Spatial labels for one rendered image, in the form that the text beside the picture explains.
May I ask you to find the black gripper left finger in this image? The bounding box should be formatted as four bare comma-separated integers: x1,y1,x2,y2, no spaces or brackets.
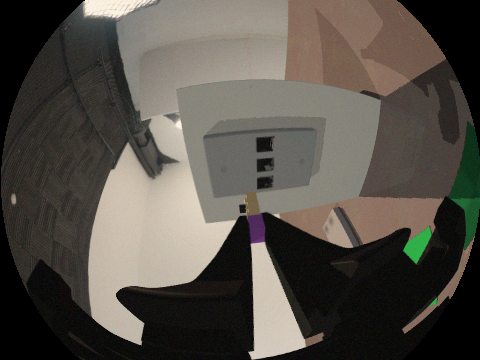
116,215,255,352

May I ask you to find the cream panel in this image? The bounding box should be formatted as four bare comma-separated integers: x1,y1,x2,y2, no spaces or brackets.
176,79,381,224

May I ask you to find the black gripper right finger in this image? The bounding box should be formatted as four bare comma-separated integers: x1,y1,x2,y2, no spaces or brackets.
260,212,412,340

